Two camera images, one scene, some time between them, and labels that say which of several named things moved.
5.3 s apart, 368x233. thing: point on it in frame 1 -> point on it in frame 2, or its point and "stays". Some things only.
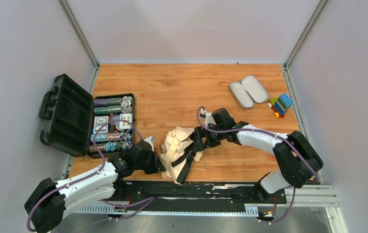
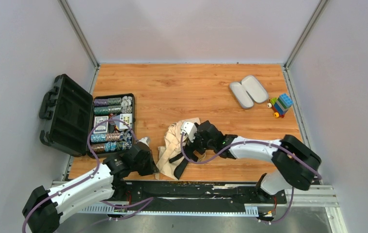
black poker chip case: [100, 126] stays
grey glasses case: [248, 91] stays
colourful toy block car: [280, 105] stays
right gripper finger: [198, 145] -> [189, 150]
